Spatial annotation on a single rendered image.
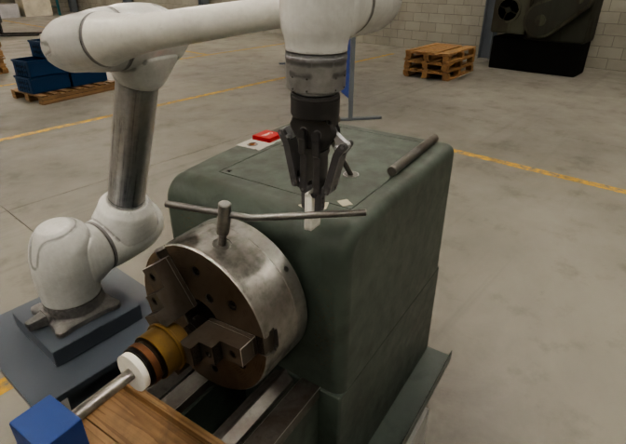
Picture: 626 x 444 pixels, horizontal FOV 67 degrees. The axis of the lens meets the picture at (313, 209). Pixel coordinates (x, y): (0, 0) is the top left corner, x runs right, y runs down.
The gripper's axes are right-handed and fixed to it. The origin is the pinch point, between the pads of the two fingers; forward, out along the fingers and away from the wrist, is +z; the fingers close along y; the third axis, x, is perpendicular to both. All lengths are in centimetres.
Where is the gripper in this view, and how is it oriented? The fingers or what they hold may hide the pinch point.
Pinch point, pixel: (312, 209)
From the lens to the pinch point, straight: 79.9
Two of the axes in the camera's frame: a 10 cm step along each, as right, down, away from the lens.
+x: 5.5, -3.9, 7.4
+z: -0.2, 8.8, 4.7
